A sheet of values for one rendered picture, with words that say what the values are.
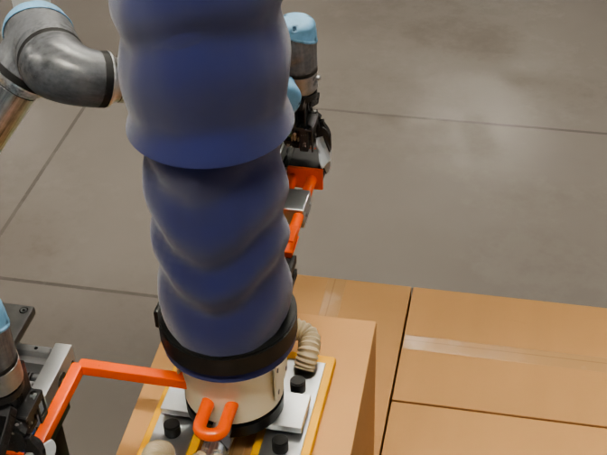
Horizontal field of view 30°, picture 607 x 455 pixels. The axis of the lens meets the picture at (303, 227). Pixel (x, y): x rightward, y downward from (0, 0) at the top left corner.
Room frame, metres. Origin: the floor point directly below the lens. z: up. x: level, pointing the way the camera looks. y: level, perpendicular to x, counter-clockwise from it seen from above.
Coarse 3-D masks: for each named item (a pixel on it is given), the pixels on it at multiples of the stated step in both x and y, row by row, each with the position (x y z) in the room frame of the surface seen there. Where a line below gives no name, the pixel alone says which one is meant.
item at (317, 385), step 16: (288, 368) 1.45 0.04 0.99; (320, 368) 1.45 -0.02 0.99; (288, 384) 1.41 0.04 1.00; (304, 384) 1.39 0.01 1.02; (320, 384) 1.42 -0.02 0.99; (320, 400) 1.38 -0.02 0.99; (320, 416) 1.34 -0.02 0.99; (272, 432) 1.30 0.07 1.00; (288, 432) 1.30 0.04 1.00; (304, 432) 1.30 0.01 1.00; (256, 448) 1.27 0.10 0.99; (272, 448) 1.26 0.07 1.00; (288, 448) 1.26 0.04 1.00; (304, 448) 1.27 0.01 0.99
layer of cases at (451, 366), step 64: (384, 320) 2.05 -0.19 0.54; (448, 320) 2.04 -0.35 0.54; (512, 320) 2.03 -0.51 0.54; (576, 320) 2.02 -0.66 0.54; (384, 384) 1.83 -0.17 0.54; (448, 384) 1.82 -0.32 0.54; (512, 384) 1.82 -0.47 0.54; (576, 384) 1.81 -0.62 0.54; (384, 448) 1.64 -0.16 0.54; (448, 448) 1.63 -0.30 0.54; (512, 448) 1.63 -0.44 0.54; (576, 448) 1.62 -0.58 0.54
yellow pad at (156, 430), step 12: (156, 408) 1.37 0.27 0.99; (156, 420) 1.34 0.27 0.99; (168, 420) 1.32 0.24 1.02; (180, 420) 1.34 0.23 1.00; (156, 432) 1.31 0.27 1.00; (168, 432) 1.30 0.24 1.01; (180, 432) 1.30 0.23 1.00; (192, 432) 1.31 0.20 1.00; (144, 444) 1.29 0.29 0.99; (180, 444) 1.28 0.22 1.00; (192, 444) 1.29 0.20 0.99
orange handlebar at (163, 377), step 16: (288, 176) 1.89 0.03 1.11; (80, 368) 1.36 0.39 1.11; (96, 368) 1.36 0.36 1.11; (112, 368) 1.35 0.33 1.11; (128, 368) 1.35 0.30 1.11; (144, 368) 1.35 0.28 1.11; (64, 384) 1.32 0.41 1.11; (160, 384) 1.33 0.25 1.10; (176, 384) 1.32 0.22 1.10; (64, 400) 1.29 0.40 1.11; (208, 400) 1.27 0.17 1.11; (48, 416) 1.25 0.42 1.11; (208, 416) 1.24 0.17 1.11; (224, 416) 1.24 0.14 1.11; (48, 432) 1.22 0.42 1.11; (208, 432) 1.20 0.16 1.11; (224, 432) 1.21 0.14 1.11
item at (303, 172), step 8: (296, 152) 1.96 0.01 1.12; (304, 152) 1.96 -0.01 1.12; (296, 160) 1.93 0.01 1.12; (304, 160) 1.93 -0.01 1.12; (312, 160) 1.93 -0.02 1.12; (288, 168) 1.90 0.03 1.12; (296, 168) 1.90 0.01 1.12; (304, 168) 1.90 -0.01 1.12; (312, 168) 1.90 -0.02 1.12; (320, 168) 1.90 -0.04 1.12; (304, 176) 1.90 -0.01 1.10; (320, 176) 1.89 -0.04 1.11; (296, 184) 1.90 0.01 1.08; (320, 184) 1.89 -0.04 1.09
